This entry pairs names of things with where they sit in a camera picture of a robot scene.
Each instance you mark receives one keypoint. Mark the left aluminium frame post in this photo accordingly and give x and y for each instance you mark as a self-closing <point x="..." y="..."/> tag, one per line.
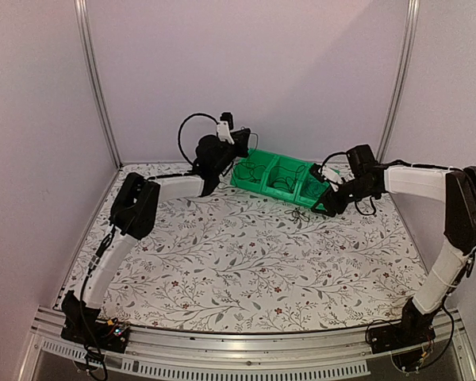
<point x="83" y="21"/>

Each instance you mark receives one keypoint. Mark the floral table mat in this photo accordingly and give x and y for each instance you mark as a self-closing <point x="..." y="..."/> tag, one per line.
<point x="240" y="262"/>

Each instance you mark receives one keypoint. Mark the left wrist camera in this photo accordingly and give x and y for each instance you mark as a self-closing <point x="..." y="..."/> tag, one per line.
<point x="225" y="125"/>

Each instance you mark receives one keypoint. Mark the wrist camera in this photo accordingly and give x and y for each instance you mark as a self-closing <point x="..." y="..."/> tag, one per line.
<point x="325" y="175"/>
<point x="225" y="125"/>

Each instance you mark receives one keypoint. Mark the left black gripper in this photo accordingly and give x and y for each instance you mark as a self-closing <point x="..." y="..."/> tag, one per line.
<point x="242" y="140"/>

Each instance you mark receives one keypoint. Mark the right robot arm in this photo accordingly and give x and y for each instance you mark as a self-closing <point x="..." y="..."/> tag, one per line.
<point x="454" y="187"/>

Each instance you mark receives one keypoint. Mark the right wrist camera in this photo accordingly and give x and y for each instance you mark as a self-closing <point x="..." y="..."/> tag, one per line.
<point x="325" y="175"/>

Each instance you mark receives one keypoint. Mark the green bin right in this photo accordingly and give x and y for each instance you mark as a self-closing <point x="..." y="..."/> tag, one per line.
<point x="308" y="189"/>

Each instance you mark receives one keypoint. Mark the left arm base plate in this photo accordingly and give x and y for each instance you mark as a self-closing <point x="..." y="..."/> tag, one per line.
<point x="111" y="335"/>

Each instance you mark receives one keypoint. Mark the aluminium frame post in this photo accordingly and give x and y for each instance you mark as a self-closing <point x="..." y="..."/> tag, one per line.
<point x="83" y="21"/>
<point x="408" y="41"/>

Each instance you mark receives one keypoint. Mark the green bin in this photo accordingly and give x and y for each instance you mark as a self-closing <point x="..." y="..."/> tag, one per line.
<point x="250" y="173"/>
<point x="308" y="189"/>
<point x="282" y="177"/>

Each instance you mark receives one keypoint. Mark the green bin middle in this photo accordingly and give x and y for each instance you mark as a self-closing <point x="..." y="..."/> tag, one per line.
<point x="282" y="177"/>

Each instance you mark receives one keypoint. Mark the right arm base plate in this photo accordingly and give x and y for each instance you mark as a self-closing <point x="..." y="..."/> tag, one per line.
<point x="409" y="350"/>

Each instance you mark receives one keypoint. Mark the right aluminium frame post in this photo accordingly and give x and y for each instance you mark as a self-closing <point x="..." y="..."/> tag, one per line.
<point x="408" y="41"/>

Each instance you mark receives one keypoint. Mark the green bin left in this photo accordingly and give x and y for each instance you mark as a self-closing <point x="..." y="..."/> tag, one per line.
<point x="250" y="173"/>

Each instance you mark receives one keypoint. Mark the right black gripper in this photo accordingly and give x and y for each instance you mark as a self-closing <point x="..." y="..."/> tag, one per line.
<point x="328" y="198"/>

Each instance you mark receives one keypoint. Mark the front aluminium rail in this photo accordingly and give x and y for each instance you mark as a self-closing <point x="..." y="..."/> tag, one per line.
<point x="161" y="354"/>

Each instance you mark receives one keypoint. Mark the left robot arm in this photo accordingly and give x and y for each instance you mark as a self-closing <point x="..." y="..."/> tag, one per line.
<point x="132" y="217"/>

